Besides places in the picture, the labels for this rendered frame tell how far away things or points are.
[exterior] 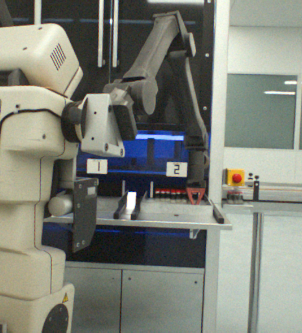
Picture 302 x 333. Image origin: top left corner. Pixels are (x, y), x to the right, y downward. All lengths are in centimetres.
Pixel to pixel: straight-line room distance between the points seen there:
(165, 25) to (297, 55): 561
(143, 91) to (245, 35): 574
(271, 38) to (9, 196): 607
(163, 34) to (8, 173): 56
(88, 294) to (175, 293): 38
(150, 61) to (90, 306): 118
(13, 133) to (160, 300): 120
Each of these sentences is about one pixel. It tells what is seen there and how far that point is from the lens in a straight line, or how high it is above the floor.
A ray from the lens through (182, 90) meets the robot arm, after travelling 130.
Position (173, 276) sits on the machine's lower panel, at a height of 56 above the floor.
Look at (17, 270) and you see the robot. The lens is 87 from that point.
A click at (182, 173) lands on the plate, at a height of 100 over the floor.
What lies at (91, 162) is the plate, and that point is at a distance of 169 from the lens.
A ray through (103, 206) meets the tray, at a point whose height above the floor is 90.
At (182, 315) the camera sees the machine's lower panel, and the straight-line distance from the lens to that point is 182.
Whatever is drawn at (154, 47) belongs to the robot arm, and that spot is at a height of 138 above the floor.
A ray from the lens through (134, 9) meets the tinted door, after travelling 176.
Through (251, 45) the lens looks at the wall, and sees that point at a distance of 654.
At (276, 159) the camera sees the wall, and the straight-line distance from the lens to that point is 648.
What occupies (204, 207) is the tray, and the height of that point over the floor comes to 91.
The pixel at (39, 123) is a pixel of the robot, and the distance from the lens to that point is 76.
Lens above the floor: 114
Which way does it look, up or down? 3 degrees down
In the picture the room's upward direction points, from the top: 2 degrees clockwise
